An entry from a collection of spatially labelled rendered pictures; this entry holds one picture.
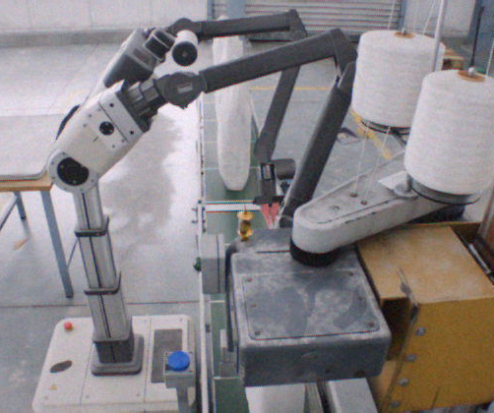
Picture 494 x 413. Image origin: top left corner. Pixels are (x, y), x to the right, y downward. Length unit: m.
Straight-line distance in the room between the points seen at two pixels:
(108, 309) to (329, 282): 1.19
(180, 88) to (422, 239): 0.60
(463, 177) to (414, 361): 0.37
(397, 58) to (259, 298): 0.48
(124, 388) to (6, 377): 0.74
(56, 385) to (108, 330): 0.33
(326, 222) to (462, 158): 0.26
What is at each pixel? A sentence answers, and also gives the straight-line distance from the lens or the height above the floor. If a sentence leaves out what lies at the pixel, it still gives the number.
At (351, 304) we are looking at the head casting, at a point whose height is 1.34.
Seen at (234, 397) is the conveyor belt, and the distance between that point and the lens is 1.83.
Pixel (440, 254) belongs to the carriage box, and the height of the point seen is 1.33.
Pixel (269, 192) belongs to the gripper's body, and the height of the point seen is 1.09.
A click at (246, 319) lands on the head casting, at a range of 0.75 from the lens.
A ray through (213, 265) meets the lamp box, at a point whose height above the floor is 1.31.
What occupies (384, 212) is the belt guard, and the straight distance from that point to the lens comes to 0.89.
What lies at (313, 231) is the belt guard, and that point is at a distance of 0.81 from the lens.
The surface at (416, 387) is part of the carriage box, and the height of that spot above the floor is 1.11.
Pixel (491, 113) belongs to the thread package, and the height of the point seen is 1.66.
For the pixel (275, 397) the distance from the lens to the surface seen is 1.48.
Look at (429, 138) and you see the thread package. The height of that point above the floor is 1.60.
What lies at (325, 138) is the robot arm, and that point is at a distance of 1.12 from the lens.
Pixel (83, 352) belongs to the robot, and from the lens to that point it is 2.21.
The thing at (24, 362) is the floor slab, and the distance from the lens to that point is 2.62.
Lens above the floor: 1.87
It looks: 32 degrees down
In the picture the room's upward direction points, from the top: 2 degrees clockwise
